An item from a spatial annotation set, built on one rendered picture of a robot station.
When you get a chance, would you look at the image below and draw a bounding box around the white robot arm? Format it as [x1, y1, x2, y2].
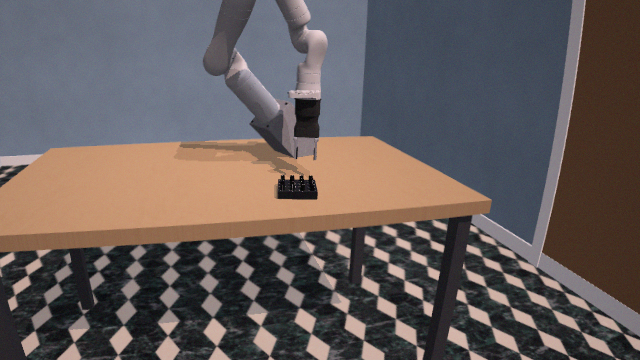
[203, 0, 327, 123]

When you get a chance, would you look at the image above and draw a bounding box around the black knob box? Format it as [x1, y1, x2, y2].
[278, 175, 318, 199]

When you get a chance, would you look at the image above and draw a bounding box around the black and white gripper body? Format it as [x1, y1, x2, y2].
[288, 82, 321, 138]

